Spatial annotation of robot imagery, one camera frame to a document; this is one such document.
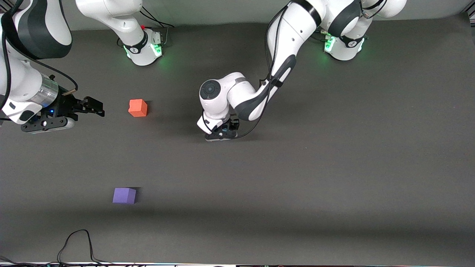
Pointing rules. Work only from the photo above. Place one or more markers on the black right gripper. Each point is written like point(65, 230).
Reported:
point(66, 105)

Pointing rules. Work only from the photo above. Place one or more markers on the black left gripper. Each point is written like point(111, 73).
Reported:
point(232, 123)

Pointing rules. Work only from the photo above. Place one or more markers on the orange foam block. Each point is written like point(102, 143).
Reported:
point(137, 108)

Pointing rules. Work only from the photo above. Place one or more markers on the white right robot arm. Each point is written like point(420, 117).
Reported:
point(20, 78)

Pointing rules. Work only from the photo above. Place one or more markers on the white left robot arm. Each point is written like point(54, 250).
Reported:
point(256, 94)

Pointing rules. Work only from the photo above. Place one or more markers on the purple foam block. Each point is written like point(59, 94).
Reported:
point(123, 195)

